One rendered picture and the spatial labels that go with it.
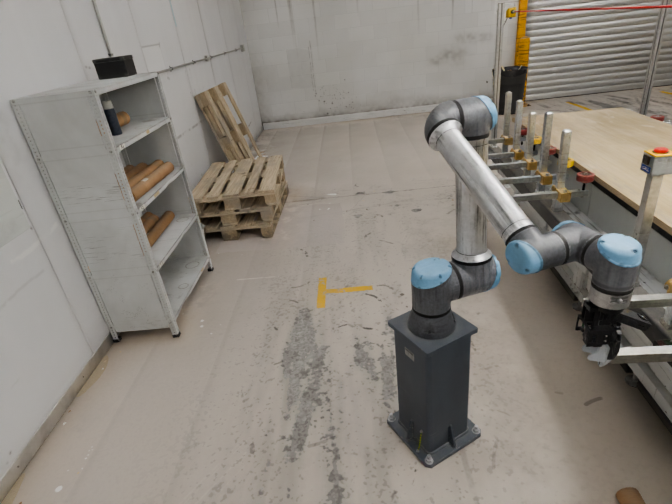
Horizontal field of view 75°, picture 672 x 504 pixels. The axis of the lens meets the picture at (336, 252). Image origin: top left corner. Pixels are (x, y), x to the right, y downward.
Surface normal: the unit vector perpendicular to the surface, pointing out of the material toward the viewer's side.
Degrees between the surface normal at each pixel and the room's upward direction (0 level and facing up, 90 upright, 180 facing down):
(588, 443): 0
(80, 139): 90
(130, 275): 90
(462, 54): 90
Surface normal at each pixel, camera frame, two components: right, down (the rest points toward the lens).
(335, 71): -0.01, 0.47
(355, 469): -0.11, -0.88
